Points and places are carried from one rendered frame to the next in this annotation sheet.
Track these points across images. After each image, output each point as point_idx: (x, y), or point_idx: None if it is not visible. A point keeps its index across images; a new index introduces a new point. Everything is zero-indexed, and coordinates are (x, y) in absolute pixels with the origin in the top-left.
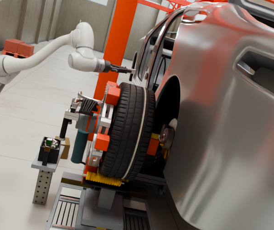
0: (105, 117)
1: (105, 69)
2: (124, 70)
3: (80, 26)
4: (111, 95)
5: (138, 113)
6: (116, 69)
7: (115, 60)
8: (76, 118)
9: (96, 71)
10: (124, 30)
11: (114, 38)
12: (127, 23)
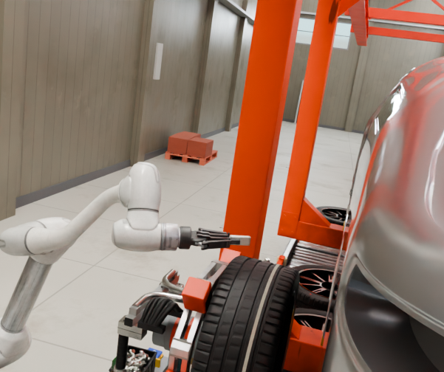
0: (179, 339)
1: (181, 245)
2: (219, 242)
3: (134, 170)
4: (188, 297)
5: (241, 335)
6: (202, 243)
7: (249, 202)
8: (137, 336)
9: (165, 249)
10: (261, 145)
11: (244, 162)
12: (266, 131)
